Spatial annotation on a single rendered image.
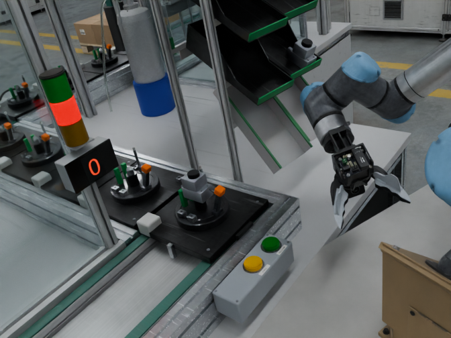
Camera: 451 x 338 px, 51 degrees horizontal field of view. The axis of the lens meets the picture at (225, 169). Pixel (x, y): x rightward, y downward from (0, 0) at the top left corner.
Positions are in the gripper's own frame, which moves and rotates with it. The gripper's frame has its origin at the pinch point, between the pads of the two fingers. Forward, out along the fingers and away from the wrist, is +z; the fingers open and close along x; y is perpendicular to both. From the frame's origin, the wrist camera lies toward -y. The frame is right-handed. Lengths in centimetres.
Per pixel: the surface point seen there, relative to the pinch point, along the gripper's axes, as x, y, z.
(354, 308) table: -10.8, -11.6, 12.7
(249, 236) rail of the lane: -26.7, -7.3, -9.7
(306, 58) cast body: 4, -4, -51
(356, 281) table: -7.7, -15.2, 6.4
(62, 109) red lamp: -50, 31, -32
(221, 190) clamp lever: -28.7, 0.9, -19.1
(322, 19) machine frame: 40, -91, -153
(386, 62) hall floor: 120, -255, -239
